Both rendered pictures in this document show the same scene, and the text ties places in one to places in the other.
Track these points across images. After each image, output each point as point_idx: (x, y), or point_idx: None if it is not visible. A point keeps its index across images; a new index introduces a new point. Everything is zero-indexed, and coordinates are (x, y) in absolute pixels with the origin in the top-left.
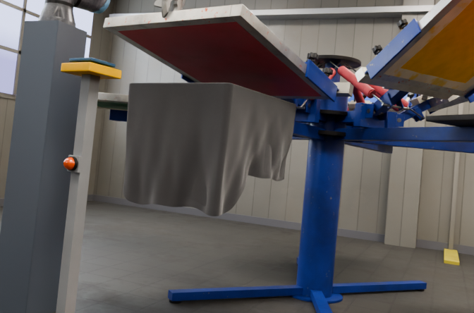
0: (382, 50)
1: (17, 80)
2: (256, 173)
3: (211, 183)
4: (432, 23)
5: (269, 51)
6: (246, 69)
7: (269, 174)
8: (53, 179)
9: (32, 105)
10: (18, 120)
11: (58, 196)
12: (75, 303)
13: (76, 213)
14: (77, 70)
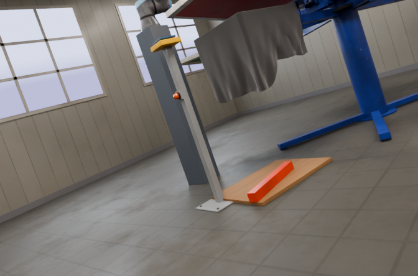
0: None
1: (147, 67)
2: (283, 56)
3: (253, 74)
4: None
5: None
6: None
7: (293, 53)
8: None
9: (158, 76)
10: (156, 87)
11: None
12: (211, 163)
13: (191, 119)
14: (157, 47)
